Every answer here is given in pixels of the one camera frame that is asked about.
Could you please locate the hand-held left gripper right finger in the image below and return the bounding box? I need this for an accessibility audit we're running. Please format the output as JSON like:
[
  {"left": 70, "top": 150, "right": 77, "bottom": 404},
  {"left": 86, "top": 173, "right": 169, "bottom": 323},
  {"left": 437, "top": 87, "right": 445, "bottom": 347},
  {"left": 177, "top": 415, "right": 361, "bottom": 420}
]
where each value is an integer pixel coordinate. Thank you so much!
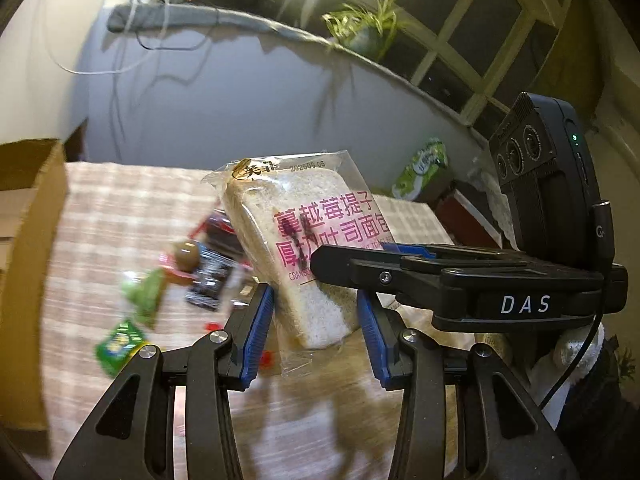
[{"left": 356, "top": 290, "right": 581, "bottom": 480}]

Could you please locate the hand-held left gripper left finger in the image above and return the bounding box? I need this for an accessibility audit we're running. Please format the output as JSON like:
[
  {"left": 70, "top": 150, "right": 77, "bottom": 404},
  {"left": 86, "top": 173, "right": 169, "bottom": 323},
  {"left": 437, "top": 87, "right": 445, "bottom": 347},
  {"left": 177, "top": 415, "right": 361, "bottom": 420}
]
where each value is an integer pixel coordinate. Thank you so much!
[{"left": 52, "top": 284, "right": 276, "bottom": 480}]

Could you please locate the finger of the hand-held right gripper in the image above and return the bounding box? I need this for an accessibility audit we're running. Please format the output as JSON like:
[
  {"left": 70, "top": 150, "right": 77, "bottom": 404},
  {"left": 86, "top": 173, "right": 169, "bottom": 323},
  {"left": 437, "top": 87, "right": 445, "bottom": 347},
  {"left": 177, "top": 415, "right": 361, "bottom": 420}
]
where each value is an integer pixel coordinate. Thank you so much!
[
  {"left": 310, "top": 244, "right": 476, "bottom": 311},
  {"left": 382, "top": 241, "right": 506, "bottom": 262}
]

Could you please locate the black snack packet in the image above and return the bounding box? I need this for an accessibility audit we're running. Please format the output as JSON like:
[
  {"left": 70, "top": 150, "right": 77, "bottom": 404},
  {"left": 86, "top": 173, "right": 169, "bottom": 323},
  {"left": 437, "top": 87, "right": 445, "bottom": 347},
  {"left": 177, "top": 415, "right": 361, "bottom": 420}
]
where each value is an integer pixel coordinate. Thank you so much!
[{"left": 185, "top": 246, "right": 235, "bottom": 312}]

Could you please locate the clear packet of sliced bread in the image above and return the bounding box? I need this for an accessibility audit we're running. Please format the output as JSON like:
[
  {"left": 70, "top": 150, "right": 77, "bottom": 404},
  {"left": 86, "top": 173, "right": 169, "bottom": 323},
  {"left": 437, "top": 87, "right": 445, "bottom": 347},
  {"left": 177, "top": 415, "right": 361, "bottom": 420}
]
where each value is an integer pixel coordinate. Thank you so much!
[{"left": 201, "top": 149, "right": 396, "bottom": 378}]

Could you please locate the green jelly snack packet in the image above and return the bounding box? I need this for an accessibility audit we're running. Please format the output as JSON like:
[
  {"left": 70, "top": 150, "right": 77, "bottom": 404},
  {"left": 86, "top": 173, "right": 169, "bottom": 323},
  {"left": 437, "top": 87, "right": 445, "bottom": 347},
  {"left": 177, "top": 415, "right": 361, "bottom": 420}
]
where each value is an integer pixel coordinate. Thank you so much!
[{"left": 137, "top": 267, "right": 167, "bottom": 328}]

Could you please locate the brown cardboard box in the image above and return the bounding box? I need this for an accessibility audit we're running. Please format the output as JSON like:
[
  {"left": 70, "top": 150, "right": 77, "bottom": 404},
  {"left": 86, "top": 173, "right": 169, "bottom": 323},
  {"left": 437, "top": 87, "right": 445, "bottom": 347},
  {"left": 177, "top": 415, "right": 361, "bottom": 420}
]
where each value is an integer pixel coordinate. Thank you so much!
[{"left": 0, "top": 139, "right": 71, "bottom": 431}]

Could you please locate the red box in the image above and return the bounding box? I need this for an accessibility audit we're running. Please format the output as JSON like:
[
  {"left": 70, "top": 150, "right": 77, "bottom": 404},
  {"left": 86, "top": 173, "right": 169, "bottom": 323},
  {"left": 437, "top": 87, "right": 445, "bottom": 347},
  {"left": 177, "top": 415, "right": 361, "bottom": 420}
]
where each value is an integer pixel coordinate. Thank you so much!
[{"left": 434, "top": 179, "right": 502, "bottom": 249}]

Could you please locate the green and white bag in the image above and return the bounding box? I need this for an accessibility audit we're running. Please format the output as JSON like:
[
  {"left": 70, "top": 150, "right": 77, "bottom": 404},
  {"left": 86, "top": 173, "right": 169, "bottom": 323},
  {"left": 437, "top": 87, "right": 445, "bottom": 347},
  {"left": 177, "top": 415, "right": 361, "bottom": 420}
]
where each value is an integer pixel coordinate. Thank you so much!
[{"left": 391, "top": 137, "right": 449, "bottom": 202}]

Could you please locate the brown egg in colourful wrapper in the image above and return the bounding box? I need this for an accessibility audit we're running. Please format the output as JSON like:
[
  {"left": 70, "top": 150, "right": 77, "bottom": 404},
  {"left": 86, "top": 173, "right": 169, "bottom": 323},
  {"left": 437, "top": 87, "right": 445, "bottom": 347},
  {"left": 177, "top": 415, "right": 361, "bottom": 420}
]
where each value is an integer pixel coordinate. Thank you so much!
[{"left": 159, "top": 240, "right": 201, "bottom": 286}]

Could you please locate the dark red snack packet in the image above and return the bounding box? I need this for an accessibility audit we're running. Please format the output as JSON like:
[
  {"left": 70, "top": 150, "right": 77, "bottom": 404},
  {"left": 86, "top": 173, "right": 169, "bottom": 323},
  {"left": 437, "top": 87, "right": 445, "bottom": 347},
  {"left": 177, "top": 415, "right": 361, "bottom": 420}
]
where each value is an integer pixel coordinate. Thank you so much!
[{"left": 192, "top": 211, "right": 237, "bottom": 250}]

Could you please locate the small green wrapped candy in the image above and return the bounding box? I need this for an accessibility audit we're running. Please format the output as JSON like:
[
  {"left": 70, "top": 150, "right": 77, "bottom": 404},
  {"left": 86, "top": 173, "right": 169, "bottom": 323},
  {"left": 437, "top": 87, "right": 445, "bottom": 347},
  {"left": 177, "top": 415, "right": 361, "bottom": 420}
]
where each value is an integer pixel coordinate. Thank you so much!
[{"left": 121, "top": 272, "right": 146, "bottom": 307}]

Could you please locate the green and yellow snack packet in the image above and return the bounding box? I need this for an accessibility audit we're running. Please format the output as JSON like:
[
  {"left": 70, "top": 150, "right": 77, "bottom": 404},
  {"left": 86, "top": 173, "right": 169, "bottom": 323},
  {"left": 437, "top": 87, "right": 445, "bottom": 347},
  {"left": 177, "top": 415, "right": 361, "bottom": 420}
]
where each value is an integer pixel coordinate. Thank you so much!
[{"left": 95, "top": 319, "right": 151, "bottom": 377}]

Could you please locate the white fuzzy cloth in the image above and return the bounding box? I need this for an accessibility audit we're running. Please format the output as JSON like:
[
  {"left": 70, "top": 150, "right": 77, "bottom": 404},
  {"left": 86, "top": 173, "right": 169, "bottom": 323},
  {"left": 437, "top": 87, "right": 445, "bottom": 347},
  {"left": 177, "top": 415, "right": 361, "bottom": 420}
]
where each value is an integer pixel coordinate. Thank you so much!
[{"left": 530, "top": 324, "right": 607, "bottom": 411}]

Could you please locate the pink plaid blanket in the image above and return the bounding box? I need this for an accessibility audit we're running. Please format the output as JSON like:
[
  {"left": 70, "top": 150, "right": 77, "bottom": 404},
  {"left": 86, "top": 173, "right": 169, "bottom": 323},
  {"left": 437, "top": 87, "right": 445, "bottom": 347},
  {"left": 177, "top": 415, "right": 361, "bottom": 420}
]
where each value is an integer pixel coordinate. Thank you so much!
[{"left": 40, "top": 160, "right": 501, "bottom": 480}]

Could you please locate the potted spider plant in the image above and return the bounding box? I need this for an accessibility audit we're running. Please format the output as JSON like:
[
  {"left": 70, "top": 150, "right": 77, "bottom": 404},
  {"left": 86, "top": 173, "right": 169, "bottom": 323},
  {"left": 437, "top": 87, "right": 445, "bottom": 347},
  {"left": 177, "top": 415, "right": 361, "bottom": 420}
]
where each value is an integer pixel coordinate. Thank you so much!
[{"left": 322, "top": 0, "right": 401, "bottom": 61}]

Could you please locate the grey windowsill cloth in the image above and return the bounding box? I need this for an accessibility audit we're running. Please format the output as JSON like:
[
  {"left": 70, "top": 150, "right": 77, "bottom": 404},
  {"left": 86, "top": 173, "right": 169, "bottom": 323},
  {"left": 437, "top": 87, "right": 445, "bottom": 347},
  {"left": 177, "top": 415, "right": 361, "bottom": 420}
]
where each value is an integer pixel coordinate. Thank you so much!
[{"left": 107, "top": 2, "right": 481, "bottom": 131}]

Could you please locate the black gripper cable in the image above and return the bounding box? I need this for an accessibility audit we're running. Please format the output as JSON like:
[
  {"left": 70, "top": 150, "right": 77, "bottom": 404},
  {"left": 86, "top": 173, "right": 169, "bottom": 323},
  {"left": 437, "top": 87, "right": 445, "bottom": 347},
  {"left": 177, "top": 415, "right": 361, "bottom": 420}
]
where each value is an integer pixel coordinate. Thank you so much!
[{"left": 539, "top": 199, "right": 615, "bottom": 407}]

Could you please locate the cream window frame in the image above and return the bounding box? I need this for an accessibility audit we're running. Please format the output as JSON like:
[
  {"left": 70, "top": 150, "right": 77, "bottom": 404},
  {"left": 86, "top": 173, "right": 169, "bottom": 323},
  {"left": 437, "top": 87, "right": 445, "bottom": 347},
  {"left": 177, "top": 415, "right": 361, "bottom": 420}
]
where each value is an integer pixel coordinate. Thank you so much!
[{"left": 410, "top": 0, "right": 576, "bottom": 127}]

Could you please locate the white cable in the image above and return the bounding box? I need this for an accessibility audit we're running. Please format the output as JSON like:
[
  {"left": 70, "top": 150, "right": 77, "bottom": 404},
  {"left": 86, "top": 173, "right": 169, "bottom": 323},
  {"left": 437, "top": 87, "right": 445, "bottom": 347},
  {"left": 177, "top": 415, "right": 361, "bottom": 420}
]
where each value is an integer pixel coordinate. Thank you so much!
[{"left": 42, "top": 0, "right": 168, "bottom": 77}]

